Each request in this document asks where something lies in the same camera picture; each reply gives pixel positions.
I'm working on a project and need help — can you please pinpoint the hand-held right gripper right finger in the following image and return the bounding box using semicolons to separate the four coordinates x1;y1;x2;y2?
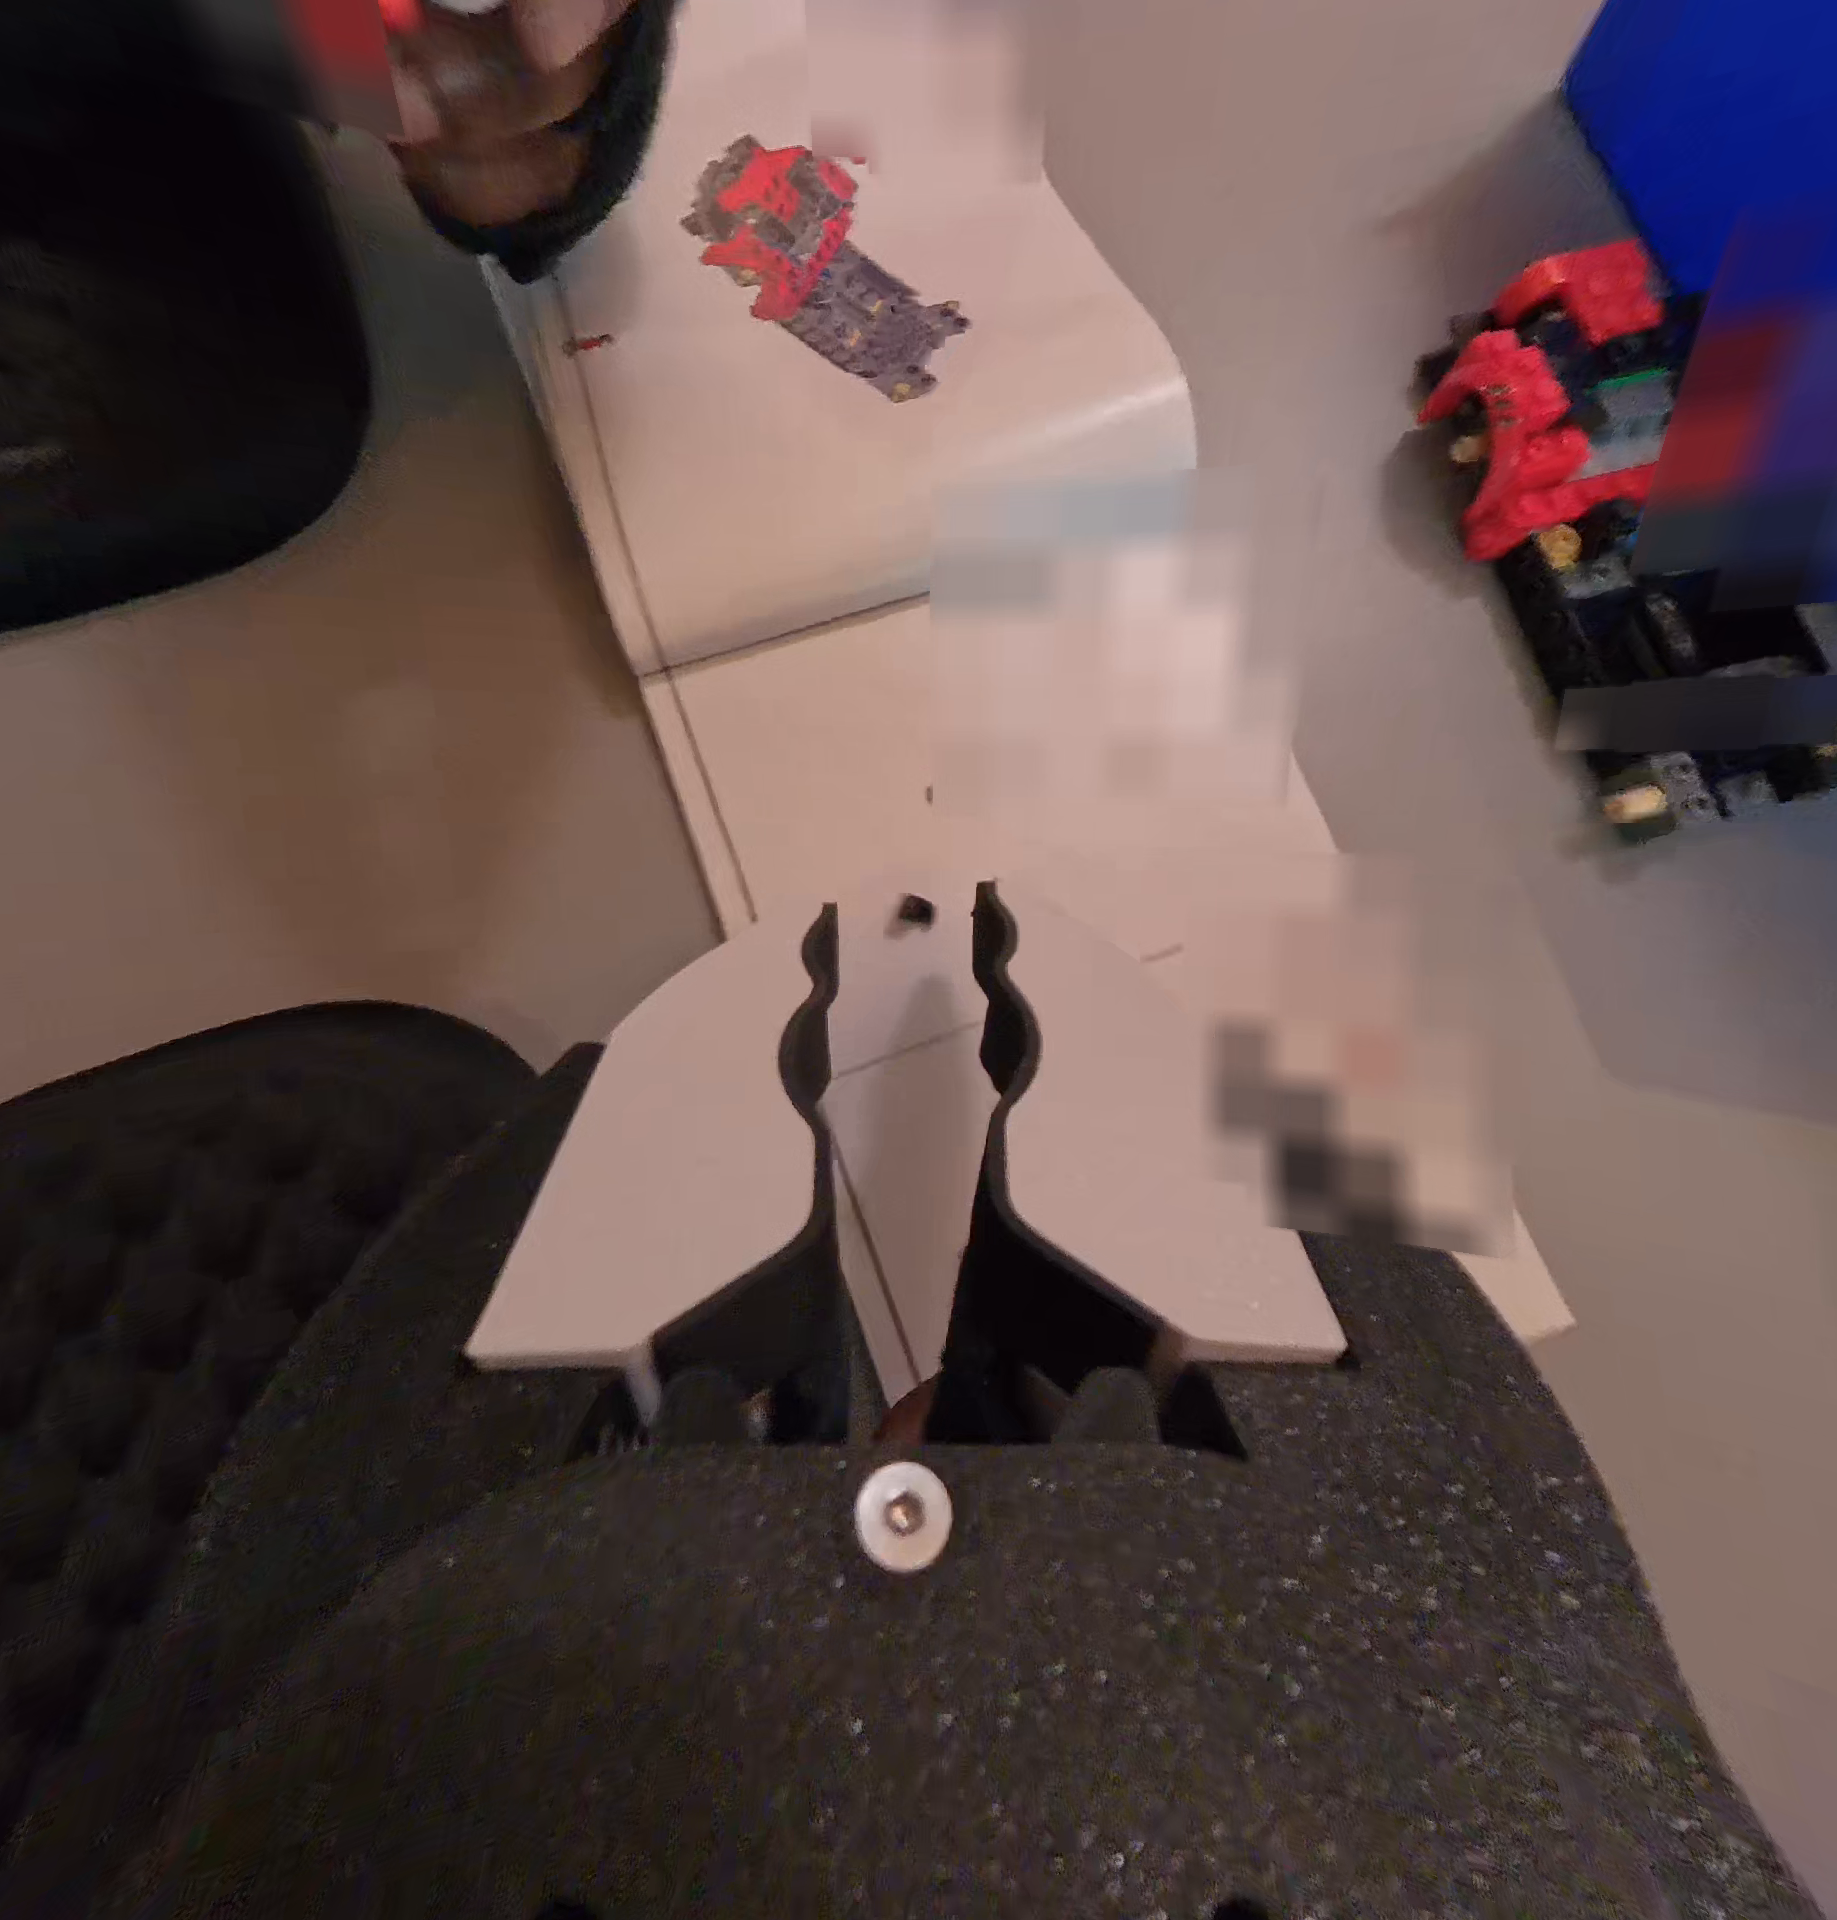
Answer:
926;879;1351;1449

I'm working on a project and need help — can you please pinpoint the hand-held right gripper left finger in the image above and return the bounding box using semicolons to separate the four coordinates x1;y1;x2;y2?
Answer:
464;897;882;1449

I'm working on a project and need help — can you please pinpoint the person's left forearm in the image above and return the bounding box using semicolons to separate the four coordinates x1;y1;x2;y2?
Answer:
436;0;678;286

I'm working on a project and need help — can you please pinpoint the lego instruction booklet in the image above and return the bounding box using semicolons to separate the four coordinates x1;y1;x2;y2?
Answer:
482;0;1579;1403

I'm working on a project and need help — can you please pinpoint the partly built lego model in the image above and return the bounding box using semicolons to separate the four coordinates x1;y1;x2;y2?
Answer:
1410;240;1837;844

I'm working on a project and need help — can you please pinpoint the person's left hand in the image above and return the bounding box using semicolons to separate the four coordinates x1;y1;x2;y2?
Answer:
397;0;639;228

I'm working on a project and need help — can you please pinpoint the black mesh chair cushion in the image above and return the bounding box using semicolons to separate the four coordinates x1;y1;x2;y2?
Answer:
0;1002;560;1920

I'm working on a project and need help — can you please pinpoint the black rounded object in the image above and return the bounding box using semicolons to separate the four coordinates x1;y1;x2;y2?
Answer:
0;0;378;639

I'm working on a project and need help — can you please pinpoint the blue plastic container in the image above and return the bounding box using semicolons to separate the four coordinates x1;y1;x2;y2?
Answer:
1561;0;1837;302

